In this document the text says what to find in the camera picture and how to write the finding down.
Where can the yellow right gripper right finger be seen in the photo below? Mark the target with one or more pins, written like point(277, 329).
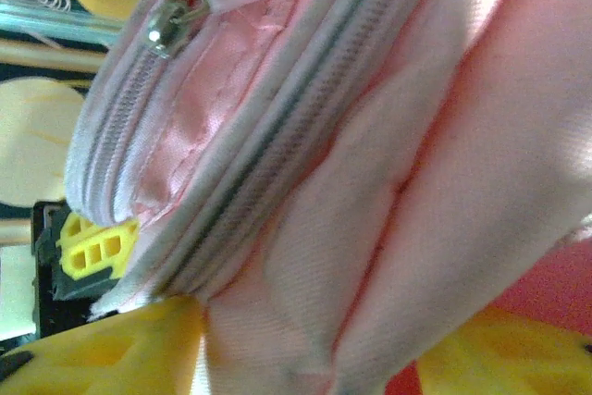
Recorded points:
point(518, 362)

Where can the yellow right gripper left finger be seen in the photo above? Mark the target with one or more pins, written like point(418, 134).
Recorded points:
point(102, 358)

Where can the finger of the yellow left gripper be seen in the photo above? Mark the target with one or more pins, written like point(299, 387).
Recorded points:
point(74, 226)
point(115, 256)

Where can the pink student backpack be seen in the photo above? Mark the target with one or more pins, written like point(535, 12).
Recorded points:
point(370, 182)

